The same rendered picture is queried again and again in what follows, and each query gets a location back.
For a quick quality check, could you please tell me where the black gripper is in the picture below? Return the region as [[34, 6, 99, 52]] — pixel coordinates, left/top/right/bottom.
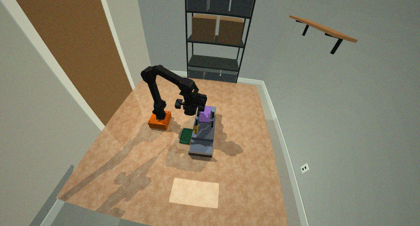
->
[[175, 99, 205, 112]]

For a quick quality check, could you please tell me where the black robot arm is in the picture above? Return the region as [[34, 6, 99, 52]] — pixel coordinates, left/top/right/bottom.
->
[[141, 65, 207, 120]]

